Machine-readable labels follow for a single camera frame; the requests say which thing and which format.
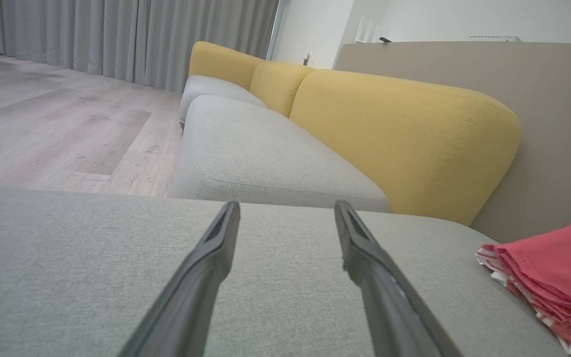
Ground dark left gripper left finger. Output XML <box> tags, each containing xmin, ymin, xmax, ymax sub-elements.
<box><xmin>117</xmin><ymin>201</ymin><xmax>241</xmax><ymax>357</ymax></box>

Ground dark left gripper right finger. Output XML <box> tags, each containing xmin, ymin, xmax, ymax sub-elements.
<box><xmin>334</xmin><ymin>200</ymin><xmax>464</xmax><ymax>357</ymax></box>

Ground red white striped garment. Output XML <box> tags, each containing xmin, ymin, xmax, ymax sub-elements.
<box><xmin>475</xmin><ymin>245</ymin><xmax>571</xmax><ymax>357</ymax></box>

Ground red and white basketball jersey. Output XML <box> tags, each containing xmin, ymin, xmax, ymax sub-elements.
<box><xmin>479</xmin><ymin>213</ymin><xmax>571</xmax><ymax>323</ymax></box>

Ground grey pleated curtain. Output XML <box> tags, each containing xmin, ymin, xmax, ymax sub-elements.
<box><xmin>0</xmin><ymin>0</ymin><xmax>280</xmax><ymax>94</ymax></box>

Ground large grey sofa chaise seat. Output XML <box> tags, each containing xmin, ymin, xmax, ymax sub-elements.
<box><xmin>0</xmin><ymin>185</ymin><xmax>566</xmax><ymax>357</ymax></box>

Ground taupe partition panel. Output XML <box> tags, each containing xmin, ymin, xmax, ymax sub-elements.
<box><xmin>333</xmin><ymin>41</ymin><xmax>571</xmax><ymax>243</ymax></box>

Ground yellow sofa end backrest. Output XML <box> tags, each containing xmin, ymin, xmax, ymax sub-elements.
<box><xmin>188</xmin><ymin>41</ymin><xmax>265</xmax><ymax>91</ymax></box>

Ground wide yellow sofa backrest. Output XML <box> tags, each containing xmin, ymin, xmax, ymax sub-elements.
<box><xmin>289</xmin><ymin>69</ymin><xmax>521</xmax><ymax>226</ymax></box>

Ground narrow yellow sofa backrest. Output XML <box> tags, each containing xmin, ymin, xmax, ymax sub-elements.
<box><xmin>249</xmin><ymin>60</ymin><xmax>316</xmax><ymax>118</ymax></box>

